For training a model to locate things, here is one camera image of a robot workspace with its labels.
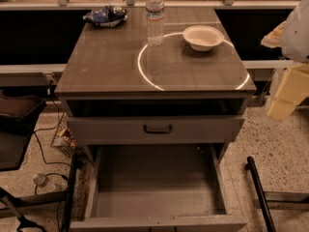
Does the clear plastic water bottle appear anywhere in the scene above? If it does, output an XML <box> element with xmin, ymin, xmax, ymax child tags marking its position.
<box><xmin>146</xmin><ymin>0</ymin><xmax>164</xmax><ymax>46</ymax></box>

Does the upper grey drawer with handle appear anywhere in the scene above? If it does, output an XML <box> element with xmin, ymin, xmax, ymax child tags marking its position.
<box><xmin>68</xmin><ymin>115</ymin><xmax>244</xmax><ymax>145</ymax></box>

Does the dark chair on left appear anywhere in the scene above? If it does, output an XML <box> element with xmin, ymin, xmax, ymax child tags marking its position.
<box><xmin>0</xmin><ymin>90</ymin><xmax>46</xmax><ymax>171</ymax></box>

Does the white bottle on floor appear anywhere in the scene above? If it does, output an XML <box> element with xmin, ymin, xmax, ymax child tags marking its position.
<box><xmin>33</xmin><ymin>173</ymin><xmax>56</xmax><ymax>192</ymax></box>

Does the black cable on floor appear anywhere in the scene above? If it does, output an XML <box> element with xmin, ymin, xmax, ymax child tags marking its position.
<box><xmin>33</xmin><ymin>80</ymin><xmax>72</xmax><ymax>205</ymax></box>

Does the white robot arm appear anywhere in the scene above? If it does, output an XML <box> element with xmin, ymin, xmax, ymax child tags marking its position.
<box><xmin>281</xmin><ymin>0</ymin><xmax>309</xmax><ymax>63</ymax></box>

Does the black stand left floor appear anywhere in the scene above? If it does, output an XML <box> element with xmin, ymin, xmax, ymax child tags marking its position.
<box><xmin>0</xmin><ymin>154</ymin><xmax>82</xmax><ymax>232</ymax></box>

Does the grey drawer cabinet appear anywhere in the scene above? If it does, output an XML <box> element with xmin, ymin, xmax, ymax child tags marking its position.
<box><xmin>55</xmin><ymin>7</ymin><xmax>256</xmax><ymax>160</ymax></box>

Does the blue chip bag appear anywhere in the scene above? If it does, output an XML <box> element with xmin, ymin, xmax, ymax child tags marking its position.
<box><xmin>83</xmin><ymin>6</ymin><xmax>127</xmax><ymax>27</ymax></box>

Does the wire basket on floor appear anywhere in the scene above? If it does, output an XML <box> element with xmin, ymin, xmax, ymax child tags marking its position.
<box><xmin>51</xmin><ymin>113</ymin><xmax>76</xmax><ymax>157</ymax></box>

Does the black bar right floor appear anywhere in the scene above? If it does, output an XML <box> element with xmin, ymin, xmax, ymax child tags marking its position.
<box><xmin>246</xmin><ymin>157</ymin><xmax>276</xmax><ymax>232</ymax></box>

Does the white paper bowl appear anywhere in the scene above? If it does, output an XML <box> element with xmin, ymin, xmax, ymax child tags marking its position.
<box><xmin>183</xmin><ymin>25</ymin><xmax>224</xmax><ymax>51</ymax></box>

